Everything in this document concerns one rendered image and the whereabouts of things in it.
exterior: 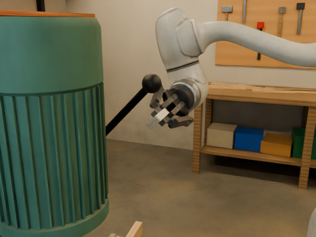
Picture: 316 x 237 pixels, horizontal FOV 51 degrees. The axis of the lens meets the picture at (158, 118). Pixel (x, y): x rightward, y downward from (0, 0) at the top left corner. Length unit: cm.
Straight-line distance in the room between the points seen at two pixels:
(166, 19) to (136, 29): 311
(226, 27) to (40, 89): 65
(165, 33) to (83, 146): 56
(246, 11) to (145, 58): 125
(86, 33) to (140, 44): 361
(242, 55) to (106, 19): 167
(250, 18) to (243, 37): 275
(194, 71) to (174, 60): 6
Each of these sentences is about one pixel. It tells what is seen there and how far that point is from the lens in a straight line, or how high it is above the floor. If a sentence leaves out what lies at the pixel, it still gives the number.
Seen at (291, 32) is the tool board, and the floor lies 140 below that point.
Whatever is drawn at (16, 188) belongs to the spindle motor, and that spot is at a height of 129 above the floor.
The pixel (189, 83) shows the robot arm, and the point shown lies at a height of 134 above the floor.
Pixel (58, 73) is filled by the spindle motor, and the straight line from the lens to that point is 43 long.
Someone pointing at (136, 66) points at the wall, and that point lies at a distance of 410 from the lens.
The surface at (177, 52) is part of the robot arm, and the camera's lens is 95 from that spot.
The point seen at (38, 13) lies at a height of 157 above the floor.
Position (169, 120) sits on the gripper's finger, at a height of 129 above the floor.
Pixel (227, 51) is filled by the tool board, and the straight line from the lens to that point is 375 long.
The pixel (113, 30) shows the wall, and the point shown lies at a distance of 420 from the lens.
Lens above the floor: 150
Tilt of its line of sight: 16 degrees down
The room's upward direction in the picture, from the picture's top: straight up
